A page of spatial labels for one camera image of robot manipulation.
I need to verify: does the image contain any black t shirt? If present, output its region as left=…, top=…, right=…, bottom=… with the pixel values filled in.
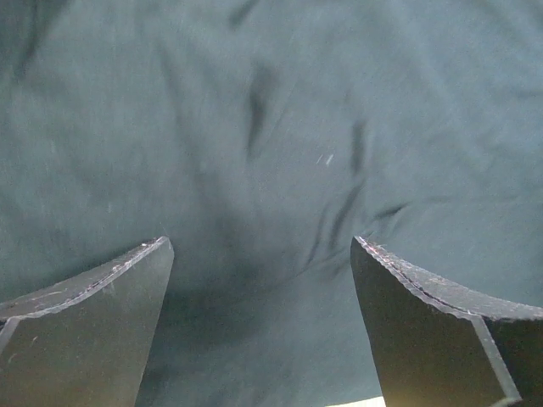
left=1, top=1, right=542, bottom=406

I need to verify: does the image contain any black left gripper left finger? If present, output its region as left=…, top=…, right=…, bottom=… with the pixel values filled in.
left=1, top=237, right=174, bottom=407

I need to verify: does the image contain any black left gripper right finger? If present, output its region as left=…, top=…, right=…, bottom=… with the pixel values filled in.
left=350, top=237, right=542, bottom=407

